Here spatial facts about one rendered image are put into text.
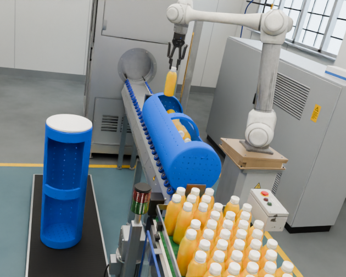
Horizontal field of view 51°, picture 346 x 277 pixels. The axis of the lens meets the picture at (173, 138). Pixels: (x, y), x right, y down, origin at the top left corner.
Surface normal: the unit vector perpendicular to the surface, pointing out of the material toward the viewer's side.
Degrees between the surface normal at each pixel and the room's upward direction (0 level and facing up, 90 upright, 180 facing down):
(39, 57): 90
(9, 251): 0
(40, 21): 90
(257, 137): 91
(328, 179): 90
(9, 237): 0
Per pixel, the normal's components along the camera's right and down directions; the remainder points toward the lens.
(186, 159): 0.22, 0.42
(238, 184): -0.46, 0.27
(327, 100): -0.94, -0.04
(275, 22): -0.28, 0.15
